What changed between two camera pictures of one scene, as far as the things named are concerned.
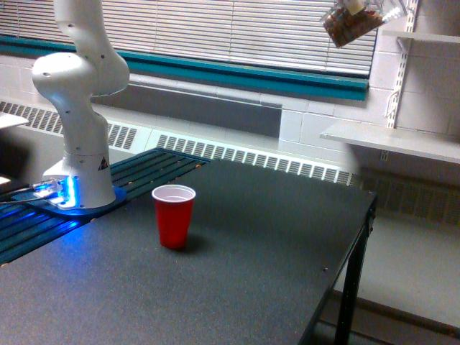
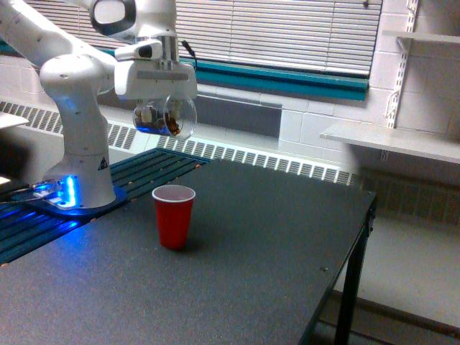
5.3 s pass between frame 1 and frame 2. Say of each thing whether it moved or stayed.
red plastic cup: stayed
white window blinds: stayed
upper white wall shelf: stayed
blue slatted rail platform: stayed
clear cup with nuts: moved
